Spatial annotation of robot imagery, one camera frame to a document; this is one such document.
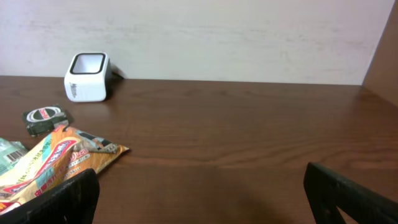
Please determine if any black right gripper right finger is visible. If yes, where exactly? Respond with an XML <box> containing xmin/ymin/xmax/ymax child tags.
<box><xmin>303</xmin><ymin>162</ymin><xmax>397</xmax><ymax>224</ymax></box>

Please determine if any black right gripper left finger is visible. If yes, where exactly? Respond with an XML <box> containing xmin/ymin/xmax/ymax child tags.
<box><xmin>1</xmin><ymin>169</ymin><xmax>100</xmax><ymax>224</ymax></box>

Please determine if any yellow snack bag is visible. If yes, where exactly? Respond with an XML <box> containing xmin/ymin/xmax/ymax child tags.
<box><xmin>1</xmin><ymin>126</ymin><xmax>129</xmax><ymax>215</ymax></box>

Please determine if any teal wipes packet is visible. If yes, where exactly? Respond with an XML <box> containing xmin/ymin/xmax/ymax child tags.
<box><xmin>0</xmin><ymin>138</ymin><xmax>28</xmax><ymax>175</ymax></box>

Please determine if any dark green round-logo packet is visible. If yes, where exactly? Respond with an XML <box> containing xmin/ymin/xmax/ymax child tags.
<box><xmin>22</xmin><ymin>104</ymin><xmax>69</xmax><ymax>137</ymax></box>

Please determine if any white barcode scanner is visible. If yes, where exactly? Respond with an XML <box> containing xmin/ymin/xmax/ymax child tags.
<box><xmin>63</xmin><ymin>52</ymin><xmax>112</xmax><ymax>103</ymax></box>

